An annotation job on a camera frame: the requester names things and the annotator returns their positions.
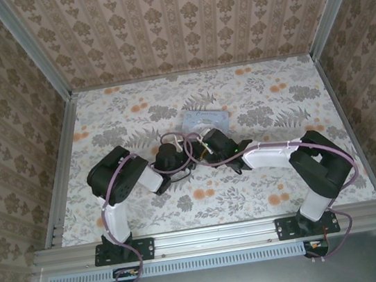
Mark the blue cartoon print tin box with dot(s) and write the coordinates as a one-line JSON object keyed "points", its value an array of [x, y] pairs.
{"points": [[206, 119]]}

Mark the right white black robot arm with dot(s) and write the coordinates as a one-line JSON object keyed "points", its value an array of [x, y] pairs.
{"points": [[270, 155]]}

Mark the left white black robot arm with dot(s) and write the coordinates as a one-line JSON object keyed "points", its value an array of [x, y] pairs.
{"points": [[116, 217]]}

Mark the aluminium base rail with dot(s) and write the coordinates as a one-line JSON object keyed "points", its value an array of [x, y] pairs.
{"points": [[215, 237]]}

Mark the aluminium rear rail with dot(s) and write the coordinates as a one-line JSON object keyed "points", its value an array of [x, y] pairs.
{"points": [[192, 72]]}

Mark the aluminium side rail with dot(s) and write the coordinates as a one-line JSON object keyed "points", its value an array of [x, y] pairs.
{"points": [[350, 125], [64, 172]]}

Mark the aluminium corner post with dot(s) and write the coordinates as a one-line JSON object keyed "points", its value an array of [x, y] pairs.
{"points": [[333, 4], [31, 50]]}

